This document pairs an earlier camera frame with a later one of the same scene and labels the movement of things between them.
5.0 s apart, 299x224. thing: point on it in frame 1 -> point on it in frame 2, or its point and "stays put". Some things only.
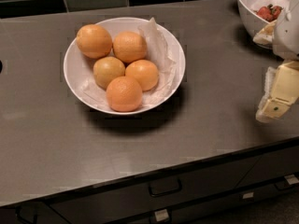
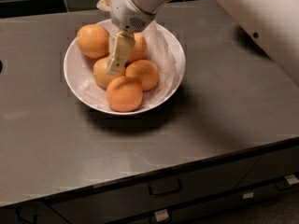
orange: (144, 72) stays put
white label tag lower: (162, 215) stays put
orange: (93, 41) stays put
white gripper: (287, 36) -> (127, 12)
